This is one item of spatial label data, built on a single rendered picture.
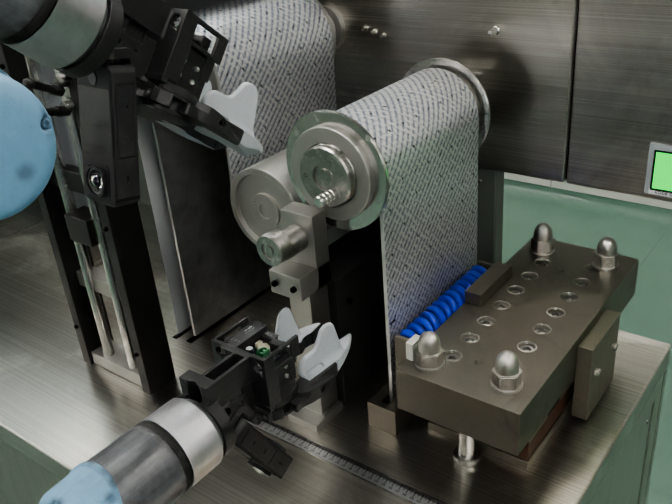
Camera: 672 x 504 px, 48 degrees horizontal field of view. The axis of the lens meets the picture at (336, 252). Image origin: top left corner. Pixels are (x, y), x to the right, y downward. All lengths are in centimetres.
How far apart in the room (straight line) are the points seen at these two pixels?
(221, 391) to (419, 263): 36
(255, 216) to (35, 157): 63
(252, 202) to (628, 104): 50
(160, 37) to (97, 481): 36
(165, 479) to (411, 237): 44
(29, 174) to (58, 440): 76
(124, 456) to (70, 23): 35
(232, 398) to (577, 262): 59
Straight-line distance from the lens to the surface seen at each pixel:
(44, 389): 123
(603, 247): 112
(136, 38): 63
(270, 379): 74
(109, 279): 110
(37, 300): 148
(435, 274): 102
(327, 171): 87
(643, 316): 299
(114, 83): 61
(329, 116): 86
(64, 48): 58
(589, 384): 101
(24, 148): 40
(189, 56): 65
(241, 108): 69
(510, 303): 104
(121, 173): 62
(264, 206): 99
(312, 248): 90
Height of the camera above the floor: 158
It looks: 28 degrees down
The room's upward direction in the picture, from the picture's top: 5 degrees counter-clockwise
